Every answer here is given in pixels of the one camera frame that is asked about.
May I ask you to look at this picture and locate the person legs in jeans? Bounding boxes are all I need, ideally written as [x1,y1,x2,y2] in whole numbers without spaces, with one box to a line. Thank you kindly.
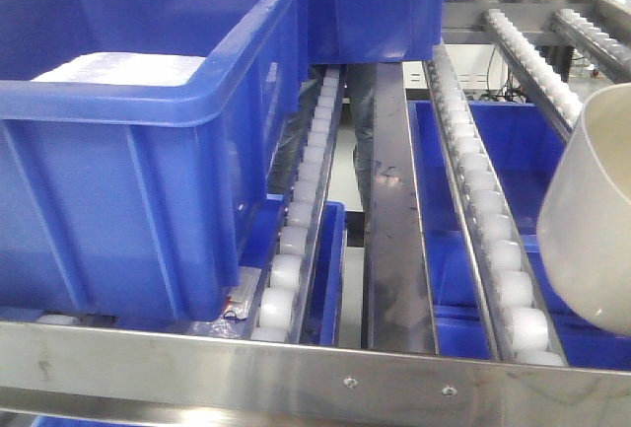
[268,63,379,236]

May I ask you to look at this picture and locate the roller track far right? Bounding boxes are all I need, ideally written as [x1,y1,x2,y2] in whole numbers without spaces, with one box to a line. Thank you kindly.
[552,9,630,84]

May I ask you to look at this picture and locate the white roller track left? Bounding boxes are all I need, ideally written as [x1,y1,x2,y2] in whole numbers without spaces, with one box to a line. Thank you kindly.
[250,65,344,343]

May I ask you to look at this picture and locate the white roller track middle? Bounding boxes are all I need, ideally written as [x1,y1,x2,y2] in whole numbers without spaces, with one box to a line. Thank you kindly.
[423,45,568,366]

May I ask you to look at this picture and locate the white roller track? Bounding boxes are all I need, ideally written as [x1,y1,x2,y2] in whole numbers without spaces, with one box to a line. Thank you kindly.
[250,65,344,343]
[484,9,583,141]
[423,45,568,366]

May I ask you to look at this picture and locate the large blue crate near left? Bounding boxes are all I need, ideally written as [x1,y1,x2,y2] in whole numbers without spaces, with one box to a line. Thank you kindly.
[1,0,308,320]

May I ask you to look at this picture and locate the blue crate lower layer right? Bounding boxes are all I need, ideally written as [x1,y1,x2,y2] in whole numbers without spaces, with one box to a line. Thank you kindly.
[407,100,631,372]

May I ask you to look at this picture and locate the stainless steel shelf frame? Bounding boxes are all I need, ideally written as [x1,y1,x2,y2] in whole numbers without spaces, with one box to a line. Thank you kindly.
[0,0,631,427]

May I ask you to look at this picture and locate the blue crate rear centre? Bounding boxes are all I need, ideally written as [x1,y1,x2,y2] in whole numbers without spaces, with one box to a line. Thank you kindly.
[309,0,444,64]

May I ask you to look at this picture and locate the white roller track right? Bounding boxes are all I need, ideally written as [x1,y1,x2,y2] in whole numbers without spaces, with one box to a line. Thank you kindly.
[484,9,583,141]

